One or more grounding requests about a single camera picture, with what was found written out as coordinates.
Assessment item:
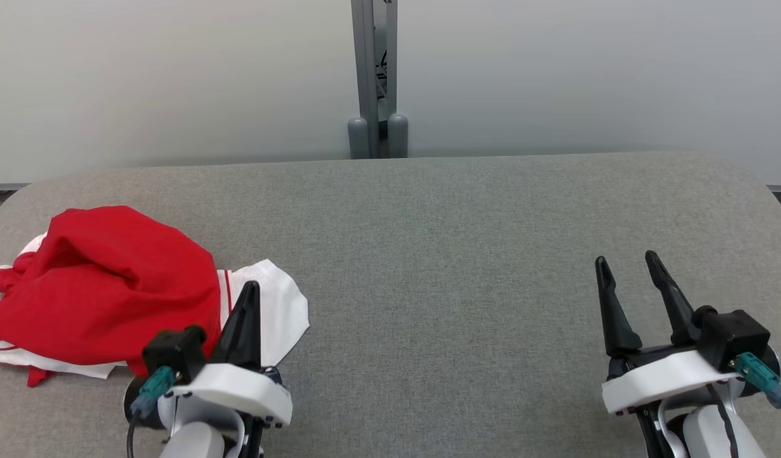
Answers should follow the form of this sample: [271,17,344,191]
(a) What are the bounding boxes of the grey metal partition post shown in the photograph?
[351,0,399,158]

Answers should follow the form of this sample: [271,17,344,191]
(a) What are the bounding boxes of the thin black right gripper cable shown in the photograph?
[708,382,741,458]

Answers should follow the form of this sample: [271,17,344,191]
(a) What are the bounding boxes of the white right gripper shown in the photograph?
[596,250,746,415]

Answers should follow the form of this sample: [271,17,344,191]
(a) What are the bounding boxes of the teal-plug left camera cable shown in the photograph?
[127,366,175,458]

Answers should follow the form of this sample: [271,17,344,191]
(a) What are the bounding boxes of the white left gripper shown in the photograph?
[123,281,294,428]

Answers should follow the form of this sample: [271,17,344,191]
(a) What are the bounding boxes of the grey cylindrical post foot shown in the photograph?
[347,117,370,160]
[387,113,409,158]

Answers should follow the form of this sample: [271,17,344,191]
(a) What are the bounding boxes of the red white lettered jersey shirt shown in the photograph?
[0,205,310,387]

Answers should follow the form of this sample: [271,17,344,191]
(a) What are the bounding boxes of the teal-plug camera cable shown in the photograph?
[734,353,781,420]
[127,366,175,458]

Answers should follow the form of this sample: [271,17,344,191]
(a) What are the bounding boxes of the teal-plug right camera cable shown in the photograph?
[734,353,781,420]

